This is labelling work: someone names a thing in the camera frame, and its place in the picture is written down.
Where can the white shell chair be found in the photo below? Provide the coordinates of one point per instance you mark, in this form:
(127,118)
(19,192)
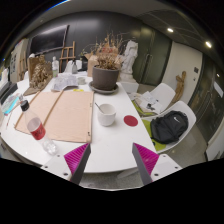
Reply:
(187,110)
(165,91)

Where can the round recessed ceiling light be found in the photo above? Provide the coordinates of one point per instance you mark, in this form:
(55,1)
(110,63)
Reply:
(170,30)
(208,44)

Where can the wooden figure sculpture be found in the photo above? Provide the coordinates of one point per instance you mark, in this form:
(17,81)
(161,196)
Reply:
(180,85)

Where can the small white bowl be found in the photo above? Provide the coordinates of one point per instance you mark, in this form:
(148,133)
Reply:
(81,80)

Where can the metal spoon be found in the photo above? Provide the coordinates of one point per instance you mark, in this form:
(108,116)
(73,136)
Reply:
(98,107)

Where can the light wooden board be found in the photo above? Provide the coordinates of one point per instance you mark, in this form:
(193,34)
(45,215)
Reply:
(66,116)

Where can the white cup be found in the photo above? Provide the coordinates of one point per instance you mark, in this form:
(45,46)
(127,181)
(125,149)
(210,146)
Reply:
(106,117)

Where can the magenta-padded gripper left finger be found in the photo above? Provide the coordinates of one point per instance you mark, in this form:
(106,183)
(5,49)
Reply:
(75,158)

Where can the black wall screen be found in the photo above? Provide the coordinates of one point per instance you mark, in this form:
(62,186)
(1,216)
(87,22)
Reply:
(50,40)

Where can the brown cardboard box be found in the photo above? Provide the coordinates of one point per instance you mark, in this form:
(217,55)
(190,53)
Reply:
(91,65)

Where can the dark double door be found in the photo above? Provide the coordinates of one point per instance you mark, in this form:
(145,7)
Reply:
(153,56)

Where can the small white bust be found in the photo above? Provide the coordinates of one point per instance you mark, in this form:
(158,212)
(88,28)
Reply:
(31,55)

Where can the flat round red coaster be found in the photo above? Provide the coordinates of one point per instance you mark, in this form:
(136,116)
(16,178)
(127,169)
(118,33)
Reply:
(130,120)

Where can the printed paper sheets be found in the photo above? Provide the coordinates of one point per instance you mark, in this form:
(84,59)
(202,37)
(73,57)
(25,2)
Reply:
(65,81)

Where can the long ceiling light panel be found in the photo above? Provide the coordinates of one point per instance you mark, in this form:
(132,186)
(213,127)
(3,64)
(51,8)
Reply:
(60,2)

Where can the small yellow tag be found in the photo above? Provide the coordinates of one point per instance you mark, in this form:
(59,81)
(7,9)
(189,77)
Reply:
(78,90)

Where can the white plaster statue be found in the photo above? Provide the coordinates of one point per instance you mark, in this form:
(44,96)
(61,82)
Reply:
(130,56)

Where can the dried plant in grey pot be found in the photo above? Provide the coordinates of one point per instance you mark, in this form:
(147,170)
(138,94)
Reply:
(105,78)

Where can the black backpack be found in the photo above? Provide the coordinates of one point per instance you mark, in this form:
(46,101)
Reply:
(168,128)

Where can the black case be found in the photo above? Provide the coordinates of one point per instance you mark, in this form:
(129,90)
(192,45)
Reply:
(8,91)

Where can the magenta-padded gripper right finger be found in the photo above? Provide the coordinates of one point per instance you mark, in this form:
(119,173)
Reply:
(146,159)

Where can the blue plastic pack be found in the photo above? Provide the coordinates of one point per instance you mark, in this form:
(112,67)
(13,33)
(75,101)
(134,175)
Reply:
(10,104)

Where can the green seat cushion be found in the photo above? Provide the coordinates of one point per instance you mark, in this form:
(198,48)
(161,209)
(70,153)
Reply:
(159,146)

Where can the wooden easel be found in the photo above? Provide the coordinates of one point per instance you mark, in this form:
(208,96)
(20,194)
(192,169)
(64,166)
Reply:
(67,48)

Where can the clear red-labelled drink bottle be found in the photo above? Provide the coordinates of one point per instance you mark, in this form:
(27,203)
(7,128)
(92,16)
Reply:
(36,128)

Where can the stack of papers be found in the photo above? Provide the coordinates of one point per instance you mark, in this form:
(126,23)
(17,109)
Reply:
(148,101)

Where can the white shelf unit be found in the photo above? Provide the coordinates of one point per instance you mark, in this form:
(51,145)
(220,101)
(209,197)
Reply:
(18,61)

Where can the white statue pedestal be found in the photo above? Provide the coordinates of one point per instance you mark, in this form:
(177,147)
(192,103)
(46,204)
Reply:
(130,87)

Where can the brown carved wood sculpture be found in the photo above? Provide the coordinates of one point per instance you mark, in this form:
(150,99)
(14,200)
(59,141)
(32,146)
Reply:
(40,75)

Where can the grey plant saucer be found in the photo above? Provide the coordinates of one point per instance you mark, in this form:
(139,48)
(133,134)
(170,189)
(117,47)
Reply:
(103,91)

